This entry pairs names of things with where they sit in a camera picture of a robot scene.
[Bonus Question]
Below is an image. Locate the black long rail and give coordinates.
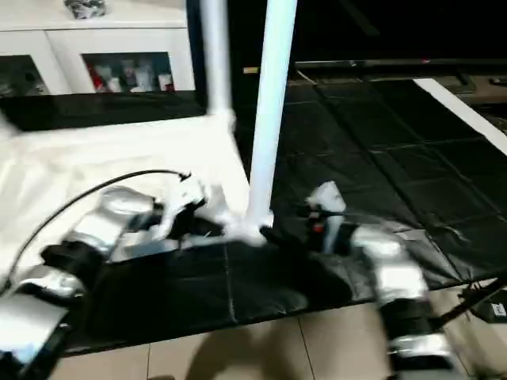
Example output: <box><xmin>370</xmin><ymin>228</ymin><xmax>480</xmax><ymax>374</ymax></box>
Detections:
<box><xmin>295</xmin><ymin>58</ymin><xmax>507</xmax><ymax>71</ymax></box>

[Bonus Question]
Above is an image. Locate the black work mat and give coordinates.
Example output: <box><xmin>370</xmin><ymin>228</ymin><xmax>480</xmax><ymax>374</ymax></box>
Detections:
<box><xmin>0</xmin><ymin>77</ymin><xmax>507</xmax><ymax>356</ymax></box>

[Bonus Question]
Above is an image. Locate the black tripod stand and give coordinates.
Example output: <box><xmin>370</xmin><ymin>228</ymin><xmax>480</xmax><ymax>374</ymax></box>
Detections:
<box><xmin>434</xmin><ymin>275</ymin><xmax>507</xmax><ymax>330</ymax></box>

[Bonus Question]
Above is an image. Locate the black box with label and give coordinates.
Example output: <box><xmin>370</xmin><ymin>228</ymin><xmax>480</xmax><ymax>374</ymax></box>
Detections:
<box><xmin>225</xmin><ymin>0</ymin><xmax>298</xmax><ymax>120</ymax></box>

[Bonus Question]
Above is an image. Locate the white plastic table top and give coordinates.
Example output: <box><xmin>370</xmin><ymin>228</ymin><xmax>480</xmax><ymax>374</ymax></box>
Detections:
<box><xmin>0</xmin><ymin>110</ymin><xmax>277</xmax><ymax>291</ymax></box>

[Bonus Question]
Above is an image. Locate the red white bottle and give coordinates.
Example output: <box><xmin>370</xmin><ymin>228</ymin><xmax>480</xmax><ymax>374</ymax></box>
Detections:
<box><xmin>93</xmin><ymin>65</ymin><xmax>107</xmax><ymax>93</ymax></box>

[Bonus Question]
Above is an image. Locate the white glass door cabinet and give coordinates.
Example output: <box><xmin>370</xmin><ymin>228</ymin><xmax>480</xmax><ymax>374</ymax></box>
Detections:
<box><xmin>0</xmin><ymin>0</ymin><xmax>198</xmax><ymax>97</ymax></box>

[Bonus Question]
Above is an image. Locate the white flat strip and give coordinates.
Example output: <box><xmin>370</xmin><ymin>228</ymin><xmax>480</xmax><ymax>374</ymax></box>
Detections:
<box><xmin>412</xmin><ymin>78</ymin><xmax>507</xmax><ymax>156</ymax></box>

